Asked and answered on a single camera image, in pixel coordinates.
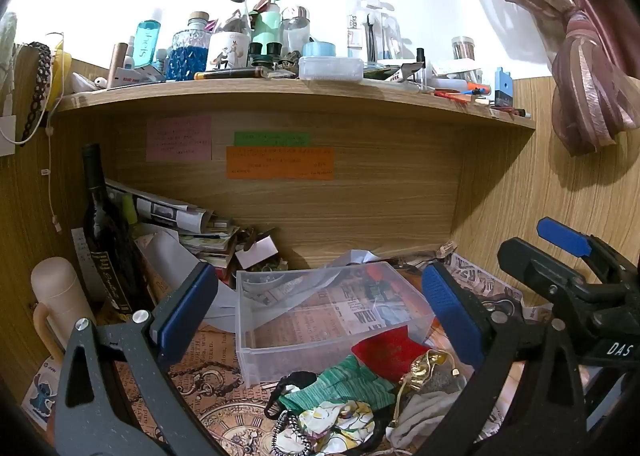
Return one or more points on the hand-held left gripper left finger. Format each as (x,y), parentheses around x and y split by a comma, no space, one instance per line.
(186,303)

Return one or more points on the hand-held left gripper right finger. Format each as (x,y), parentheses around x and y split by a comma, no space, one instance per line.
(450,313)

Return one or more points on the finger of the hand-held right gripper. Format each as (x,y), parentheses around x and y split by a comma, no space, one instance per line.
(535,261)
(565,237)

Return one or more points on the clear plastic storage box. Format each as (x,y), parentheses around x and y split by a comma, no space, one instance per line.
(320,316)

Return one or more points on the gold fabric pouch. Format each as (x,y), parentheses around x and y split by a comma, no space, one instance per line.
(425,368)

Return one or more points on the red cloth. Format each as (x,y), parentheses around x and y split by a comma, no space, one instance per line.
(385,348)

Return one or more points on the pile of papers and magazines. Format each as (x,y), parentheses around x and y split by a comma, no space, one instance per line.
(175,218)

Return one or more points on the small white box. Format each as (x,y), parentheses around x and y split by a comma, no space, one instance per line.
(257,253)

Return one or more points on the grey white cloth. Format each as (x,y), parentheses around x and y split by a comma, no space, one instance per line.
(425,411)

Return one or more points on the dark wine bottle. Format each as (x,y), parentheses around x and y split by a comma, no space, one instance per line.
(102,236)

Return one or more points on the cream thermos flask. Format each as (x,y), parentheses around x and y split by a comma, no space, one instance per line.
(57,296)

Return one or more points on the green striped cloth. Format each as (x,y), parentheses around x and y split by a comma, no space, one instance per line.
(340,383)

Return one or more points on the black hair band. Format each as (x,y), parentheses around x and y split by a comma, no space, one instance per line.
(296,377)

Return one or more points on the floral scrunchie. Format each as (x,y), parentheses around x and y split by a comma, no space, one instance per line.
(330,420)

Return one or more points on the blue plastic case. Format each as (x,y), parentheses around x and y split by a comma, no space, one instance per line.
(503,88)

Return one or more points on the pink sticky note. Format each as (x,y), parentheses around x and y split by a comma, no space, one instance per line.
(178,138)

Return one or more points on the orange sticky note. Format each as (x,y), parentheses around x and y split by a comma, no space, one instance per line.
(280,162)

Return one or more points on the orange marker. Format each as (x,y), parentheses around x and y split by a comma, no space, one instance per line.
(480,87)

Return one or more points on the cartoon sticker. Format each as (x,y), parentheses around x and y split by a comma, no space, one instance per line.
(41,398)

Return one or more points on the pink curtain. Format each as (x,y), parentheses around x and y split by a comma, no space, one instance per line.
(585,61)

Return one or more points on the green sticky note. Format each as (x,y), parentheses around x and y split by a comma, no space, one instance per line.
(271,138)

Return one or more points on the clear jar of sticks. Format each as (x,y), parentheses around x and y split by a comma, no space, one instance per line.
(463,48)

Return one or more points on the small black bottle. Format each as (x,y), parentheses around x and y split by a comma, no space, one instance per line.
(420,60)

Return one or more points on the wooden shelf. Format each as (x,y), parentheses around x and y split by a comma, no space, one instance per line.
(280,93)

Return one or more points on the white red carton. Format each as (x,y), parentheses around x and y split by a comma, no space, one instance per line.
(135,77)

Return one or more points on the brown pen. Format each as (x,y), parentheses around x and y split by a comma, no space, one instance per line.
(227,74)

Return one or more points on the glass bottle with blue liquid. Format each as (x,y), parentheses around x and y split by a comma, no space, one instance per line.
(187,58)

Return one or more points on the white cartoon mug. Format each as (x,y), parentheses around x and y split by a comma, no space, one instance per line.
(229,51)

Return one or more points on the cardboard tube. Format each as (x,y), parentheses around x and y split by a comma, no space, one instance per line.
(119,56)

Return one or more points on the black binoculars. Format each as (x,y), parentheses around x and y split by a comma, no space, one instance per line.
(264,53)

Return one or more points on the blue mouthwash bottle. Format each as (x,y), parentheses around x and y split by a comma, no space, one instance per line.
(146,43)

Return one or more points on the yellow plastic object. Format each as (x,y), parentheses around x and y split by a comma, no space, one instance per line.
(61,71)

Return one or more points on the clear lidded plastic container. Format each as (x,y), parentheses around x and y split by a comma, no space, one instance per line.
(331,69)

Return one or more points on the black lace headband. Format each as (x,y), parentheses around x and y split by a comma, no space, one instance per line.
(42,71)

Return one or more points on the clear blister package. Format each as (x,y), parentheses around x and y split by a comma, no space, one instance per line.
(372,31)

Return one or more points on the light blue round container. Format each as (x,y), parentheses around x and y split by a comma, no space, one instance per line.
(319,49)

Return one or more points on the clear glass jar silver lid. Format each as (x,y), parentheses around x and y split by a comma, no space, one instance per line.
(295,33)

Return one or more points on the green pump bottle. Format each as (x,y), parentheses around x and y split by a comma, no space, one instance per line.
(267,23)

